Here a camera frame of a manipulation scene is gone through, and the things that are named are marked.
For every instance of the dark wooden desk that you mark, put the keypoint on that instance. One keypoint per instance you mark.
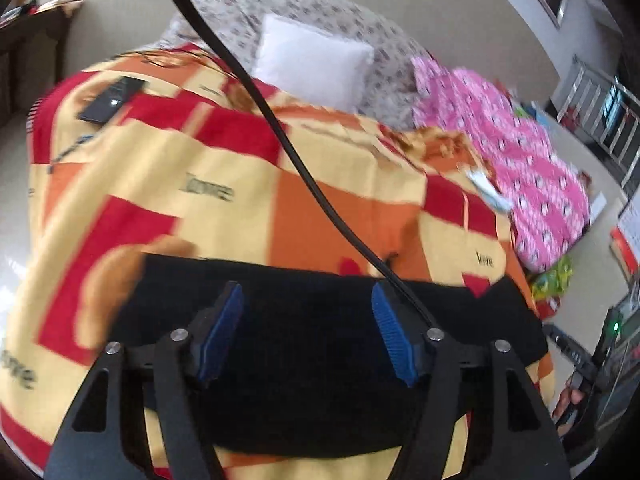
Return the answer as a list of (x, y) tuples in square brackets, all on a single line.
[(33, 51)]

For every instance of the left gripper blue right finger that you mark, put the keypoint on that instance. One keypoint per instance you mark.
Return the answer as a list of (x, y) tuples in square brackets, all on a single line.
[(511, 436)]

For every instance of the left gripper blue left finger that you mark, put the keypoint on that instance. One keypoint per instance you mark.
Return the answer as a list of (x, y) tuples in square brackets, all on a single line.
[(103, 434)]

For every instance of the green yellow plastic bag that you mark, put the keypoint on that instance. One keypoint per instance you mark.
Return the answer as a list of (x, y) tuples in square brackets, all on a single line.
[(553, 282)]

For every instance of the black smartphone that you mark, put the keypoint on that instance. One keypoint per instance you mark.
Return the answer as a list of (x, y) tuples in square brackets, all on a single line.
[(105, 106)]

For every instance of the metal rack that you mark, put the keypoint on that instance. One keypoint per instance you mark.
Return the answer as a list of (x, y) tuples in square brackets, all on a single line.
[(604, 115)]

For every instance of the orange red love blanket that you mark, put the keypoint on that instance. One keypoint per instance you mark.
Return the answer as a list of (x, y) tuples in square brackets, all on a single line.
[(190, 168)]

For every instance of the light blue face mask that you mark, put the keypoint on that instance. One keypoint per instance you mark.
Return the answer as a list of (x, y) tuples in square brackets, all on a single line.
[(488, 192)]

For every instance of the pink penguin quilt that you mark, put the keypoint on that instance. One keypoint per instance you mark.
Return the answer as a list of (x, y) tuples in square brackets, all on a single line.
[(550, 205)]

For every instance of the floral grey bedding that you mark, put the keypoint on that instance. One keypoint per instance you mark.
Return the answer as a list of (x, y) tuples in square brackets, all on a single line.
[(390, 88)]

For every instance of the right hand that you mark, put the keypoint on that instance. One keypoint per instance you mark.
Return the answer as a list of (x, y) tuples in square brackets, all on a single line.
[(568, 397)]

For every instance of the white square pillow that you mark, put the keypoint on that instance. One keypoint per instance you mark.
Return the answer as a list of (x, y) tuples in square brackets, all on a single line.
[(311, 64)]

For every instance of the black pants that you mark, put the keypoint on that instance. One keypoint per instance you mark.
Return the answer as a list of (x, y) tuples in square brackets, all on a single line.
[(307, 373)]

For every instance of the red package on floor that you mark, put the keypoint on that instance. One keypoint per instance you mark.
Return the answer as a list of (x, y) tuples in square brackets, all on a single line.
[(548, 307)]

